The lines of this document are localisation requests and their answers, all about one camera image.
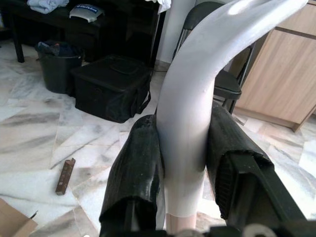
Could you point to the silver device with blue print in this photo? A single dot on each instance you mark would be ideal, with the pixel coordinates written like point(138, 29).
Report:
point(86, 11)

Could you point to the black plastic bucket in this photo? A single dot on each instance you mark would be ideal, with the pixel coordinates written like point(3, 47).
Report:
point(58, 74)

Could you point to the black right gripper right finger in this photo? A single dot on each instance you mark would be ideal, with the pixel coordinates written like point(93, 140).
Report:
point(234, 153)

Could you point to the black folding chair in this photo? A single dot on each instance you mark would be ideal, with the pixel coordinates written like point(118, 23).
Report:
point(227, 84)

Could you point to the dark clothes pile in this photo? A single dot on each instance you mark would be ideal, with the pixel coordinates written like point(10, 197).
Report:
point(59, 48)

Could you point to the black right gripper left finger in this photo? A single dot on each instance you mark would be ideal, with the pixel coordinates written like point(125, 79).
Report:
point(133, 172)

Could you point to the black fabric storage box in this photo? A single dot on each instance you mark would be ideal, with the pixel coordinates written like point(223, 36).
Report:
point(111, 91)

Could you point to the open cardboard box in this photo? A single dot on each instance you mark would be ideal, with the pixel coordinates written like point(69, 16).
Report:
point(12, 222)

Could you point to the dark wooden desk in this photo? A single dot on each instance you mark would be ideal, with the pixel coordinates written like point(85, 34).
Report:
point(111, 32)

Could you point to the light blue cloth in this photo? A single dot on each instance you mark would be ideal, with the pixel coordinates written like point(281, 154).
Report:
point(47, 5)

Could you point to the light wooden cabinet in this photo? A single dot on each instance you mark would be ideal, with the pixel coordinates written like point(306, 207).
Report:
point(279, 79)

